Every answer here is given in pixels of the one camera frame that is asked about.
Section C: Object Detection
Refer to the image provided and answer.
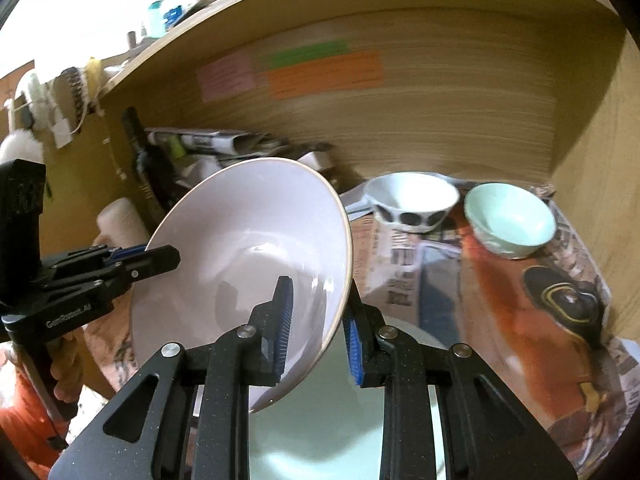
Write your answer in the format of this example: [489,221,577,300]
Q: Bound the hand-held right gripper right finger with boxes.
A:
[342,277,583,480]

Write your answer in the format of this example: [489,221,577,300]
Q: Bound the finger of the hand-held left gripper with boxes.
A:
[42,244,151,273]
[40,246,182,306]

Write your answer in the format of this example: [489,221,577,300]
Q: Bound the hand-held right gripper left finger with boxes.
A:
[50,275,296,480]

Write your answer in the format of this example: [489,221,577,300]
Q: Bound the white plate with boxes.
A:
[247,317,448,480]

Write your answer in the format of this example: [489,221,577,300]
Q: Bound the pale pink bowl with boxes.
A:
[130,157,354,415]

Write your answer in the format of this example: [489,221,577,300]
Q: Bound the white bowl with black dots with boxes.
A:
[363,172,461,233]

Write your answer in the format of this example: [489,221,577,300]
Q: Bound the mint green bowl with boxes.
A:
[464,182,557,260]

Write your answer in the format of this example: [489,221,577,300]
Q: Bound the person's left hand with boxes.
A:
[47,335,83,418]

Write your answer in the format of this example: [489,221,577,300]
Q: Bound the beige foam cylinder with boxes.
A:
[95,196,151,251]

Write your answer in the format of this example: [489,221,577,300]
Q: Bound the dark wine bottle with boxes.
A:
[121,106,183,221]

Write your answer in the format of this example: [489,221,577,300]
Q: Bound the orange garment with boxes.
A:
[0,345,68,466]

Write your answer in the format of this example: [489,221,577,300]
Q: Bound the folded newspapers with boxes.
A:
[145,127,291,166]

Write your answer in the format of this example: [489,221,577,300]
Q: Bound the white fluffy ball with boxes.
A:
[0,127,43,166]

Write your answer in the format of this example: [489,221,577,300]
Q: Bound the newspaper sheet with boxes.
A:
[345,180,631,476]

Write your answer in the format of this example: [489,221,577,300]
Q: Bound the white card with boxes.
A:
[297,147,336,171]

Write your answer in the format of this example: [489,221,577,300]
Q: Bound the braided headband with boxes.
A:
[52,66,93,133]

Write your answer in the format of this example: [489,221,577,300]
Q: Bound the white fluffy headband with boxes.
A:
[17,70,51,116]

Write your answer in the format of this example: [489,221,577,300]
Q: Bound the pink sticky note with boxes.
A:
[196,55,258,103]

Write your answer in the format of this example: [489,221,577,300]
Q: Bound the orange sticky note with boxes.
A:
[265,51,385,101]

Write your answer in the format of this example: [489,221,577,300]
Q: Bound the blue liquid bottle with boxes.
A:
[161,0,185,31]

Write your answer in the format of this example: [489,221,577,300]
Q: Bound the green sticky note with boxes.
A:
[265,40,349,68]

